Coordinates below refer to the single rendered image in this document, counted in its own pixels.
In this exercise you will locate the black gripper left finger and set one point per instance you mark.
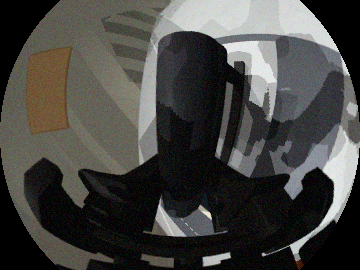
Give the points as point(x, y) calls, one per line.
point(140, 189)

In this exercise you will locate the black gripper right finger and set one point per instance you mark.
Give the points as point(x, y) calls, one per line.
point(229, 192)

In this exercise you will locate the cream square tile with dark square centre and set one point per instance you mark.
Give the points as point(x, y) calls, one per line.
point(204, 206)

